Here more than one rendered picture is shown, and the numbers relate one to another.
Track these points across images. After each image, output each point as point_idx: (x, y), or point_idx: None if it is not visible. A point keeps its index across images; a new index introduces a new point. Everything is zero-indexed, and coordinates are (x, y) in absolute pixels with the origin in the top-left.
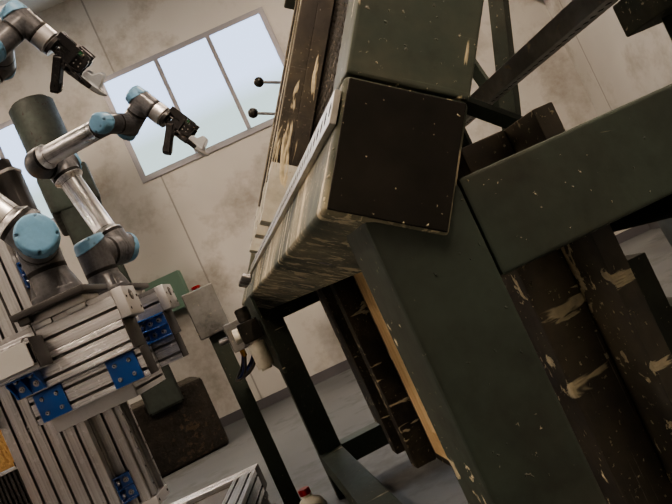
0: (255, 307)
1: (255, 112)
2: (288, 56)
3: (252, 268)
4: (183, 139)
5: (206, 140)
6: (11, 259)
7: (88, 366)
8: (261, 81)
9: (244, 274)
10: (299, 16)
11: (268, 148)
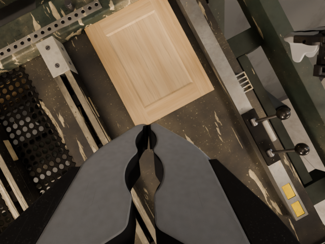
0: (35, 4)
1: (276, 115)
2: (11, 209)
3: (35, 31)
4: (310, 39)
5: (308, 53)
6: None
7: None
8: (294, 150)
9: (67, 7)
10: None
11: (90, 120)
